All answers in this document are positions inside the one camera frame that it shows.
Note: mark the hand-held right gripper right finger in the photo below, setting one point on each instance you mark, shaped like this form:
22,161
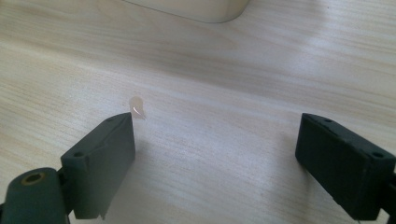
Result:
342,161

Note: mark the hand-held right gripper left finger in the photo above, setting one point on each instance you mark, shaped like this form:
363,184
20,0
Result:
99,168

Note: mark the small translucent plastic scrap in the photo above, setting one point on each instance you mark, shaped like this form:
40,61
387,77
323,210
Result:
137,107

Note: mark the cream rounded container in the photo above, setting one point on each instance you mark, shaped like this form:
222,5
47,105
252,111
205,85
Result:
199,9

